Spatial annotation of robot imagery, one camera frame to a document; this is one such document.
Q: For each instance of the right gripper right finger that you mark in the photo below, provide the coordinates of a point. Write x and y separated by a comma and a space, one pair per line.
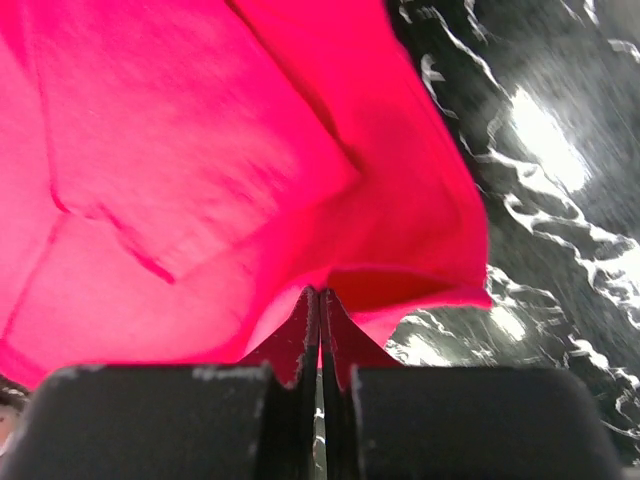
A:
345, 349

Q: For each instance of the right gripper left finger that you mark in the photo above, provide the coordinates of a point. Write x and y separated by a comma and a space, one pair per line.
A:
291, 352

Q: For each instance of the magenta pink t shirt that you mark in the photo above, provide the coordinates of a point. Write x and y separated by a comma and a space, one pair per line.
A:
175, 173

